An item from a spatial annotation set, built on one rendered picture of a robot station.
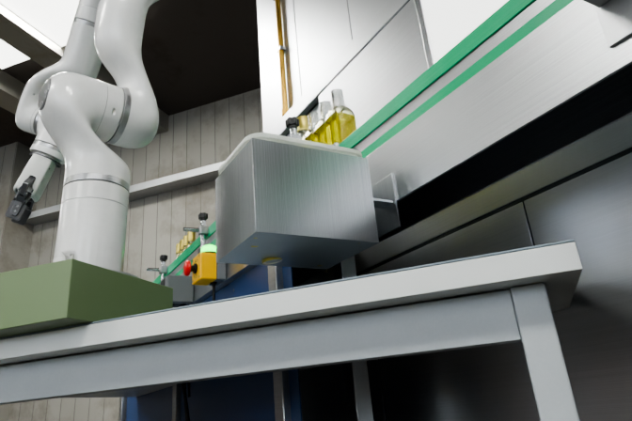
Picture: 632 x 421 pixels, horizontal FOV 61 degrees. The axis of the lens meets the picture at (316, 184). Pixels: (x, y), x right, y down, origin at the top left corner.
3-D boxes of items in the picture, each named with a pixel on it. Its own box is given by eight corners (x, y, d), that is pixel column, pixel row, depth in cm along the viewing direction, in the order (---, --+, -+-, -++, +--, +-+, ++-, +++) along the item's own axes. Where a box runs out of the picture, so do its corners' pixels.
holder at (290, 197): (405, 244, 90) (392, 163, 97) (256, 231, 77) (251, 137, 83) (351, 271, 104) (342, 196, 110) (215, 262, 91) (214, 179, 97)
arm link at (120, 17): (65, 140, 110) (139, 159, 121) (86, 125, 102) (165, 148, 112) (102, -61, 124) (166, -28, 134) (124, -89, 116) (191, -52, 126)
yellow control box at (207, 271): (227, 281, 136) (226, 253, 139) (197, 280, 132) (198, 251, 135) (217, 288, 141) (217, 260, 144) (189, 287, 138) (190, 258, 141)
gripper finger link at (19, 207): (18, 189, 123) (5, 216, 121) (16, 186, 120) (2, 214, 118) (32, 194, 124) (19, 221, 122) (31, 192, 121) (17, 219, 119)
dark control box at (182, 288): (194, 304, 157) (194, 275, 161) (166, 303, 154) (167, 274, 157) (185, 309, 164) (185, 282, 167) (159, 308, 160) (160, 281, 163)
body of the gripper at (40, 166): (34, 154, 134) (13, 194, 131) (29, 144, 125) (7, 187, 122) (64, 166, 136) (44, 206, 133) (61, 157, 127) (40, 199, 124)
